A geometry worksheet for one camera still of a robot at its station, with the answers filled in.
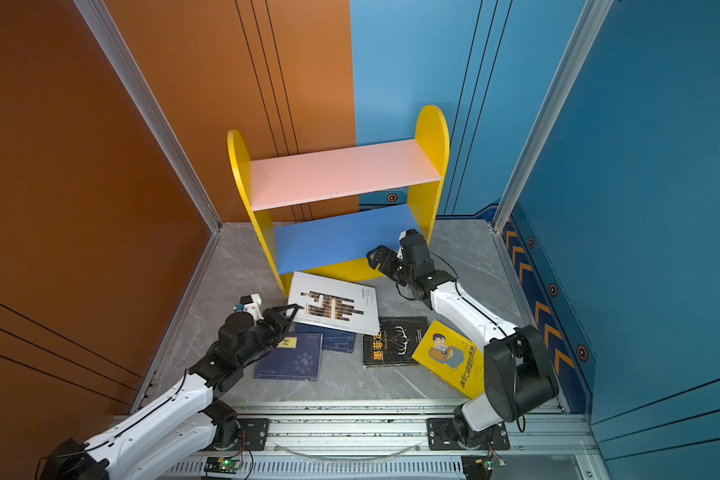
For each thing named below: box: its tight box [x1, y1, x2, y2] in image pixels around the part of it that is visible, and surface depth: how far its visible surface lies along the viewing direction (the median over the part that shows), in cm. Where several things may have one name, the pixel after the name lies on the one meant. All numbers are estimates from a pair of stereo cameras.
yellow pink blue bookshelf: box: [227, 105, 450, 297], surface depth 84 cm
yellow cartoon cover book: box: [412, 319, 485, 400], surface depth 85 cm
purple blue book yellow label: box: [253, 333, 324, 381], surface depth 86 cm
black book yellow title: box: [363, 316, 428, 365], surface depth 89 cm
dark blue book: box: [294, 322, 356, 353], surface depth 89 cm
